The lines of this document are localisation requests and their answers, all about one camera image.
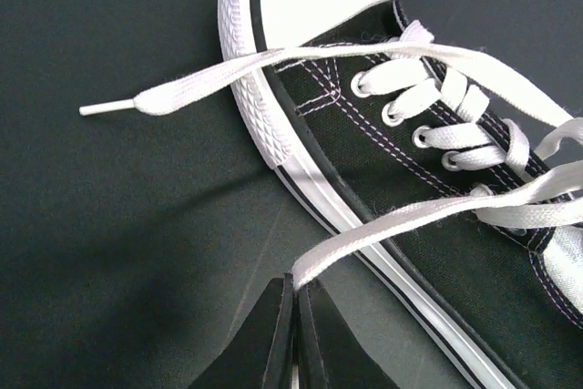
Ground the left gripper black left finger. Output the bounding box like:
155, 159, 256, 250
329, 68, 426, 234
190, 274, 294, 389

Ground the black white sneaker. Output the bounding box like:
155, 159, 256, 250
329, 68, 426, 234
218, 0, 582, 388

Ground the black table mat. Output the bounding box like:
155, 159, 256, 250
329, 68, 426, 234
1, 0, 582, 388

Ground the white shoelace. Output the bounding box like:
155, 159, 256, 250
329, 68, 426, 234
79, 22, 582, 288

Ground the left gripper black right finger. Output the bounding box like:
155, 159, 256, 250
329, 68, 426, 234
297, 281, 397, 389

